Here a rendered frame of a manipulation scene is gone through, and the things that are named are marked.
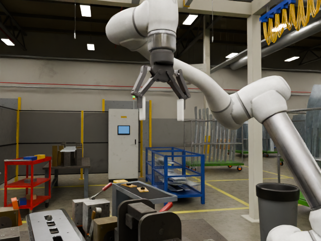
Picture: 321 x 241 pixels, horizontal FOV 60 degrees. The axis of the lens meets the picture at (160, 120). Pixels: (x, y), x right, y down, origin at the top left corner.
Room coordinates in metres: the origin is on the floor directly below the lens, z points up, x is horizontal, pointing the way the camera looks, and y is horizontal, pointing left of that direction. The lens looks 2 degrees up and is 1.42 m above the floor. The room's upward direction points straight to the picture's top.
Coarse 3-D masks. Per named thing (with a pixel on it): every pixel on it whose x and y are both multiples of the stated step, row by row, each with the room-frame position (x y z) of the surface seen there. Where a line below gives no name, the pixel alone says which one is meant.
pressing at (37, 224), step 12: (36, 216) 1.37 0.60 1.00; (60, 216) 1.37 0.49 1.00; (36, 228) 1.21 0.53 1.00; (48, 228) 1.21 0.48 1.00; (60, 228) 1.21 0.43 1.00; (72, 228) 1.21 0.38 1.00; (36, 240) 1.08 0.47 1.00; (48, 240) 1.08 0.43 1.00; (72, 240) 1.08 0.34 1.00; (84, 240) 1.07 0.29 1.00
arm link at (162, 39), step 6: (156, 30) 0.83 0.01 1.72; (162, 30) 0.83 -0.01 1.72; (168, 30) 0.83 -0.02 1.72; (150, 36) 0.84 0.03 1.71; (156, 36) 0.83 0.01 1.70; (162, 36) 0.83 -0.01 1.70; (168, 36) 0.83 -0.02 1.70; (174, 36) 0.85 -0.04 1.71; (150, 42) 0.85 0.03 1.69; (156, 42) 0.83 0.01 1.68; (162, 42) 0.83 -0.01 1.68; (168, 42) 0.83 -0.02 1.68; (174, 42) 0.85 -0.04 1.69; (150, 48) 0.85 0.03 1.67; (156, 48) 0.84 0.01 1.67; (162, 48) 0.84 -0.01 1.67; (168, 48) 0.84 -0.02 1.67; (174, 48) 0.85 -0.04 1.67
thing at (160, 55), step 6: (150, 54) 0.86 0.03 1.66; (156, 54) 0.84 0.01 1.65; (162, 54) 0.83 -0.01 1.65; (168, 54) 0.84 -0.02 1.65; (150, 60) 0.86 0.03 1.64; (156, 60) 0.84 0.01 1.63; (162, 60) 0.83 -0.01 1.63; (168, 60) 0.84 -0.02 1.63; (150, 66) 0.86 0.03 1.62; (156, 66) 0.85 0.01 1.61; (162, 66) 0.86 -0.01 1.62; (168, 66) 0.87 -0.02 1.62; (150, 72) 0.86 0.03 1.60; (156, 72) 0.85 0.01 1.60; (162, 78) 0.86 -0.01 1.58; (168, 78) 0.87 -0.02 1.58
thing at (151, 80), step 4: (160, 72) 0.85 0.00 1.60; (156, 76) 0.84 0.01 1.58; (148, 80) 0.86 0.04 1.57; (152, 80) 0.84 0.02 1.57; (148, 84) 0.83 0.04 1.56; (144, 88) 0.83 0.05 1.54; (148, 88) 0.83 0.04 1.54; (140, 92) 0.82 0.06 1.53; (144, 92) 0.83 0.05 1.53; (140, 96) 0.82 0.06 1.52
